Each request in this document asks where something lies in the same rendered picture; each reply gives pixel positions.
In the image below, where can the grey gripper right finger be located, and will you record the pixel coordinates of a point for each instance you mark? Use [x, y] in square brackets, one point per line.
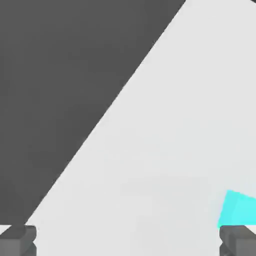
[238, 242]

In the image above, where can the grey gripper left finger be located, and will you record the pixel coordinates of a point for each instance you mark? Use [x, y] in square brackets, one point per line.
[18, 242]

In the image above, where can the small cyan cube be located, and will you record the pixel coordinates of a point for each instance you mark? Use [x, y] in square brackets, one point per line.
[240, 210]

